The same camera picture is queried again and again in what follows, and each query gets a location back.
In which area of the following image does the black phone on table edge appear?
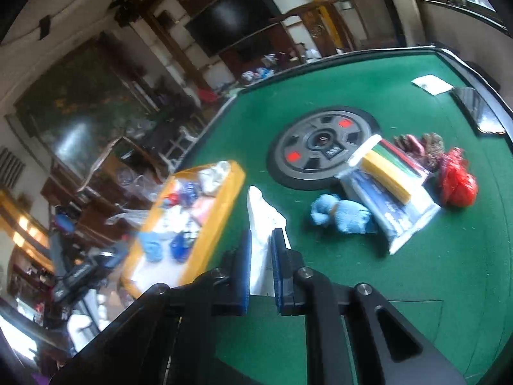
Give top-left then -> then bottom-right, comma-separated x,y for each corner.
450,87 -> 506,136

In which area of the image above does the blue microfiber towel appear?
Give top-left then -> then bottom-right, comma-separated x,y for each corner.
137,232 -> 164,262

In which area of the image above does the small blue towel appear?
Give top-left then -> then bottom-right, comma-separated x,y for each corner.
310,194 -> 377,235

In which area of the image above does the black television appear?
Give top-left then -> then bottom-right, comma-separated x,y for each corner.
185,0 -> 281,56

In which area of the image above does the blue tissue pack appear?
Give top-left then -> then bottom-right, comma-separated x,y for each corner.
170,231 -> 195,263

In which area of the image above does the white paper slip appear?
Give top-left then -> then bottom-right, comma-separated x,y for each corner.
412,75 -> 454,97

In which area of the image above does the blue white plastic bag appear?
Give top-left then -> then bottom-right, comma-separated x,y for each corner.
169,179 -> 201,208

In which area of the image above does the pink tissue pack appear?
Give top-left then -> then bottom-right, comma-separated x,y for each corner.
189,196 -> 216,226

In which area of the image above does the round mahjong table centre panel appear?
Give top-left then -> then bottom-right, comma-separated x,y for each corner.
266,106 -> 381,190

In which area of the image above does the red plastic bag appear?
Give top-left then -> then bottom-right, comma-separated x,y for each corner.
438,148 -> 478,208

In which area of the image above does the yellow-edged white tray box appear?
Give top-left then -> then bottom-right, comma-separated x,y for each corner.
121,161 -> 245,299

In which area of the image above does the pack of coloured sponge cloths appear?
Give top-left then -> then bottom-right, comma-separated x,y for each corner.
348,134 -> 430,204

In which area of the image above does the white foam block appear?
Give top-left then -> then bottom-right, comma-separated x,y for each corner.
247,186 -> 290,297

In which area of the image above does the grey-blue wipes package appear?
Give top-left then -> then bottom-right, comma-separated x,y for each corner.
336,169 -> 441,255

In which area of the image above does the white cloth bundle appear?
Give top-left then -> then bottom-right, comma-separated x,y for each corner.
198,161 -> 231,196

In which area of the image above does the wooden chair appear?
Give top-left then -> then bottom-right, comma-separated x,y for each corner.
270,0 -> 356,57

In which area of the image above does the brown furry item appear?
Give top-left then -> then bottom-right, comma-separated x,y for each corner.
394,132 -> 445,172

